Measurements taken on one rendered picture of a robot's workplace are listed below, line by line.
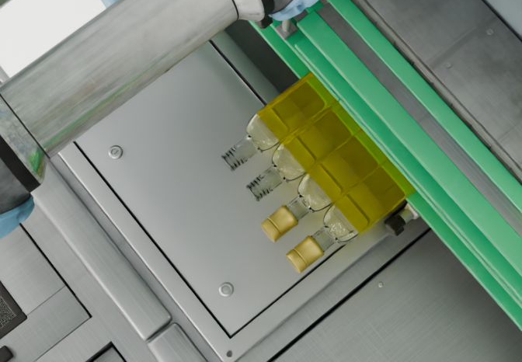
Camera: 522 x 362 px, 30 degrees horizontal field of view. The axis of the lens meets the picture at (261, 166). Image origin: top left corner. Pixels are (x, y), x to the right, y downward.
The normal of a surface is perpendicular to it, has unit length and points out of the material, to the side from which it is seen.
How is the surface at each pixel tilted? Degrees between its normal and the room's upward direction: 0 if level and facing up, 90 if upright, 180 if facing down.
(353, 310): 90
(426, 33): 90
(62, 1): 90
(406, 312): 89
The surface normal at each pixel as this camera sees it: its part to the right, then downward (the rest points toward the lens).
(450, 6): 0.00, -0.28
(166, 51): 0.55, 0.53
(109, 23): -0.16, -0.45
